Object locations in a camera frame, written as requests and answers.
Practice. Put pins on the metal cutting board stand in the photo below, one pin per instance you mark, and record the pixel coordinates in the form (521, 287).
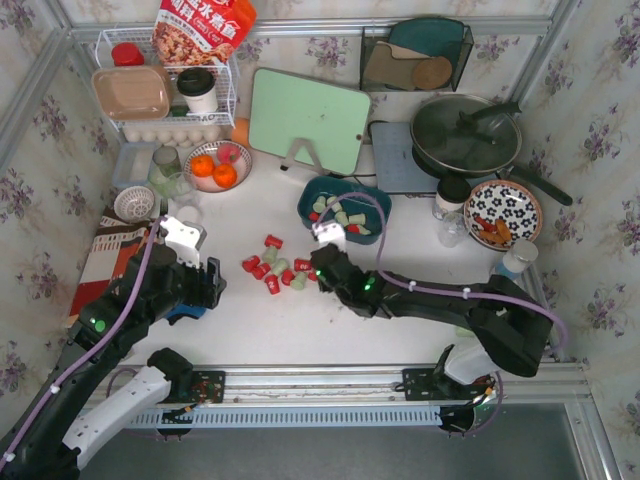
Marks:
(301, 162)

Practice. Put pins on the egg tray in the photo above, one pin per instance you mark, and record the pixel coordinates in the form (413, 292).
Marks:
(186, 136)

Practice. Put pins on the orange fruit right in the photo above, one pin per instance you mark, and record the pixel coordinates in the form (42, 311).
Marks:
(225, 176)

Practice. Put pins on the orange fruit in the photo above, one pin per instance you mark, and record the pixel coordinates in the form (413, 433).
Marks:
(225, 176)
(202, 166)

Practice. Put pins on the red capsule top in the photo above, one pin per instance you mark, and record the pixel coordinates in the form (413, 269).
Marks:
(273, 241)

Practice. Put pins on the paper coffee cup black lid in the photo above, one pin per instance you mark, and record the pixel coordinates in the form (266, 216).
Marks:
(451, 194)

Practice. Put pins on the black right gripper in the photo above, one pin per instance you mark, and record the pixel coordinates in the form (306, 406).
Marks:
(325, 263)

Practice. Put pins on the red apple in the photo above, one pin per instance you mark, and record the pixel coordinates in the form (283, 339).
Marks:
(228, 153)

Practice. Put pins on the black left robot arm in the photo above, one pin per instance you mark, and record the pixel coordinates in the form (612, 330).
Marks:
(52, 440)

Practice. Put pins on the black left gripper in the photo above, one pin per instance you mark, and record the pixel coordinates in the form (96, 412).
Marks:
(211, 282)

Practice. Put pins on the clear plastic cup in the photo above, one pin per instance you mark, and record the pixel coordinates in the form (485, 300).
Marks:
(453, 230)

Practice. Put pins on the teal plastic storage basket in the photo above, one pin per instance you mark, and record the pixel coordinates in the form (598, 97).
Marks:
(354, 198)

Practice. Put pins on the white bottle blue label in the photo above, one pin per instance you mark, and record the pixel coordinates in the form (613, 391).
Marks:
(517, 259)

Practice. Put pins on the carrot pieces on plate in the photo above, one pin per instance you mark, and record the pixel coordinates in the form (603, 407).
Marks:
(495, 233)

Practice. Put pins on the green capsule bottom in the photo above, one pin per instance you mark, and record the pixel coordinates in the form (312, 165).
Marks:
(357, 219)

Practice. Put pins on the grey induction cooker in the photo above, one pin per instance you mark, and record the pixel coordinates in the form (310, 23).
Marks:
(395, 168)

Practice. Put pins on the fruit bowl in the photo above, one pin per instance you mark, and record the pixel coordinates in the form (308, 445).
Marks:
(243, 167)

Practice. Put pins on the orange sponge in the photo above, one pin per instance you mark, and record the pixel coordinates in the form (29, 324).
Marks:
(240, 132)

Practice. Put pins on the blue cloth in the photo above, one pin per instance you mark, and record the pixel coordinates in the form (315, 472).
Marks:
(185, 311)

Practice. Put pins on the black frying pan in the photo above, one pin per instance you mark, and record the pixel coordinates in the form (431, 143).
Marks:
(450, 155)

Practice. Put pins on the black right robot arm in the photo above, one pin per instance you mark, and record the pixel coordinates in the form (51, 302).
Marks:
(510, 330)

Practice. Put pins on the green glass jar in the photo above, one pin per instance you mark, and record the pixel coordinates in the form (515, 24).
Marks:
(165, 171)

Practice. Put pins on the orange fruit left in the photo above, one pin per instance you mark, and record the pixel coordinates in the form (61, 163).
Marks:
(202, 166)

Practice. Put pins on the green cutting board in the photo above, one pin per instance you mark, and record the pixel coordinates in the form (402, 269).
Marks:
(287, 107)

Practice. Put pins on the small white basket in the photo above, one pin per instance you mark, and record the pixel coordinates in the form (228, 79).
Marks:
(134, 203)

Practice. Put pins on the striped red placemat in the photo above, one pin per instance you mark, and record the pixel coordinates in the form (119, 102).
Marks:
(115, 242)

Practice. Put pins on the clear storage box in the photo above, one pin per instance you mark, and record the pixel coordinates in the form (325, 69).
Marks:
(133, 164)

